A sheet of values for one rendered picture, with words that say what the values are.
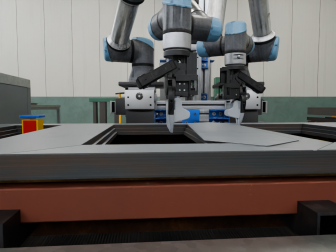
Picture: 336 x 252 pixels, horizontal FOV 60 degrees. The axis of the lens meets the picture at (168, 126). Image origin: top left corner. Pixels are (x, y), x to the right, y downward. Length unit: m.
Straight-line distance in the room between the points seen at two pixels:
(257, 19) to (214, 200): 1.13
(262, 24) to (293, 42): 10.48
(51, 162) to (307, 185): 0.37
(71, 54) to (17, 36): 2.04
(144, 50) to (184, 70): 0.76
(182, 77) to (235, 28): 0.38
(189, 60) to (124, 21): 0.62
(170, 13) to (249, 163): 0.47
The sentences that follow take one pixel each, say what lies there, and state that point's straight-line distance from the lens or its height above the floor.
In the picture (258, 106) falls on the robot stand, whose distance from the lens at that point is 1.42.
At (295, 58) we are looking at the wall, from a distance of 11.89.
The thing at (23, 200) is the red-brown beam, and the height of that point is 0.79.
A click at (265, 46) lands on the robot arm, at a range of 1.51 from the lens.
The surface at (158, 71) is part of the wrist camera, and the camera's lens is 0.76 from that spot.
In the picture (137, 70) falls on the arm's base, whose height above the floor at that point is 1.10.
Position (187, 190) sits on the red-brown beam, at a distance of 0.43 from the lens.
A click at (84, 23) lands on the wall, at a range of 11.60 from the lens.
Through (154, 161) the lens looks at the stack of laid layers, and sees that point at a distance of 0.41.
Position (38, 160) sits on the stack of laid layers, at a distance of 0.43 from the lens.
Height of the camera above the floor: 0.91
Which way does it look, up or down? 4 degrees down
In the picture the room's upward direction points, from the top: straight up
